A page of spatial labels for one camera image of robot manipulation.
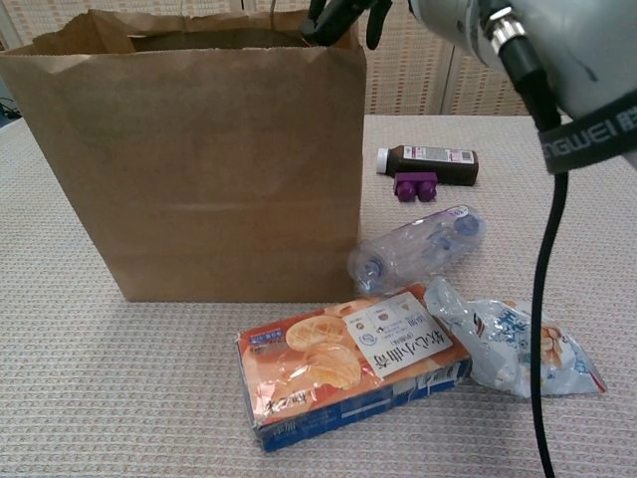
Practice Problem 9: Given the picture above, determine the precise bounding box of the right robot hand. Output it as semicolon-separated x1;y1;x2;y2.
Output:
299;0;393;52

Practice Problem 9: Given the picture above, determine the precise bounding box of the clear plastic bottle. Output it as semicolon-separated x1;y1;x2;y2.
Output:
346;203;487;296

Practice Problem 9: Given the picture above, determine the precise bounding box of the orange biscuit box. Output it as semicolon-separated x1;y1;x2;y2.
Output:
234;282;474;454

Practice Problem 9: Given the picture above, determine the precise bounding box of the white blue snack bag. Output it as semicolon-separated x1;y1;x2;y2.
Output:
423;275;609;400

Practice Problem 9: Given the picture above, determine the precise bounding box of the dark bottle white cap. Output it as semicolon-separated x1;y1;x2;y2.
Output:
375;144;482;188

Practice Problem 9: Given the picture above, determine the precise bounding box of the brown paper bag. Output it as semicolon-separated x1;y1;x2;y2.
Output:
0;7;368;304

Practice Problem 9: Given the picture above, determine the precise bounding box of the beige folding screen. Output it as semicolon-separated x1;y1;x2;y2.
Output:
0;0;573;118

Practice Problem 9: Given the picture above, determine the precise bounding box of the purple toy brick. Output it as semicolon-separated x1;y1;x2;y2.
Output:
393;171;440;205

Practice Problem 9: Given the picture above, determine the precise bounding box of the black velcro strap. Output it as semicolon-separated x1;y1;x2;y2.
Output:
535;91;637;175

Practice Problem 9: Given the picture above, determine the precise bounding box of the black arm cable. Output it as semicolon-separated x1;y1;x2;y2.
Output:
478;0;571;478

